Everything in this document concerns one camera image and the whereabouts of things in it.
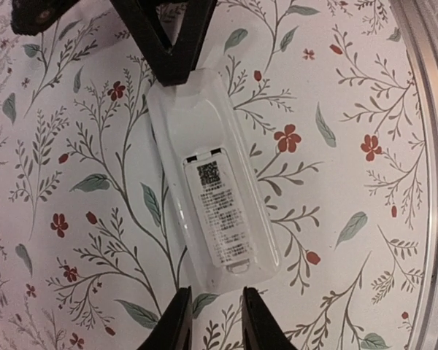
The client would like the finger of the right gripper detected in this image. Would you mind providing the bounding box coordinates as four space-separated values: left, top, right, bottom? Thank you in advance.
111 0 217 87
10 0 77 36

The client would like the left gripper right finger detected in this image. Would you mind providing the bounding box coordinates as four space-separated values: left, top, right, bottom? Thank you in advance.
242 287 296 350

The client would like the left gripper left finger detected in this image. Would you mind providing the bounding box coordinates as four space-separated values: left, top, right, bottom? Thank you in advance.
137 287 193 350

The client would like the floral patterned table mat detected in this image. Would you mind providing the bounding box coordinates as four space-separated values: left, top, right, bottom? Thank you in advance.
0 1 428 349

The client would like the white remote battery cover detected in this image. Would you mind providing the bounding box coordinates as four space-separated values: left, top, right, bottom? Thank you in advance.
183 148 254 274

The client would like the white remote control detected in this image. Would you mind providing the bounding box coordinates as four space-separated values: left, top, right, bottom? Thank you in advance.
147 69 280 294

